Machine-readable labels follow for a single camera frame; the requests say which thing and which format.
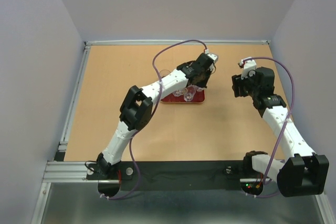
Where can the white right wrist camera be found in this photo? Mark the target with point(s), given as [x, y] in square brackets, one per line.
[248, 66]

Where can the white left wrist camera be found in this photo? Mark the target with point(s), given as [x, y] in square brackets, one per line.
[214, 57]

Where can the black base cloth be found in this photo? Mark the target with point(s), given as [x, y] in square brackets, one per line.
[180, 176]

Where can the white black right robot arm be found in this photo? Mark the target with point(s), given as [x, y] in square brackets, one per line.
[303, 172]

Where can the metal front plate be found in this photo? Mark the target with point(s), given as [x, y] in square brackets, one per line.
[81, 203]

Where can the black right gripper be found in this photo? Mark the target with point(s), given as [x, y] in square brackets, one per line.
[237, 82]

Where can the white round knob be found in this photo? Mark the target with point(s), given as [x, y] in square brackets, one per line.
[129, 171]

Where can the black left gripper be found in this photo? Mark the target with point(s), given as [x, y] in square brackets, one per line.
[203, 84]

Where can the red lacquer tray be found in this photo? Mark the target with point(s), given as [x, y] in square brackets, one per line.
[199, 98]

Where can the aluminium table frame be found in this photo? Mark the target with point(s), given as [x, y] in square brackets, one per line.
[64, 168]

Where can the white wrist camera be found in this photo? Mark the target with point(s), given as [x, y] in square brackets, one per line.
[214, 57]
[248, 66]

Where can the clear faceted glass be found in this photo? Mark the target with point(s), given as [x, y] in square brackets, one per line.
[179, 92]
[198, 89]
[163, 73]
[189, 94]

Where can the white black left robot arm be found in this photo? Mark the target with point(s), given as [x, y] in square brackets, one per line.
[136, 109]

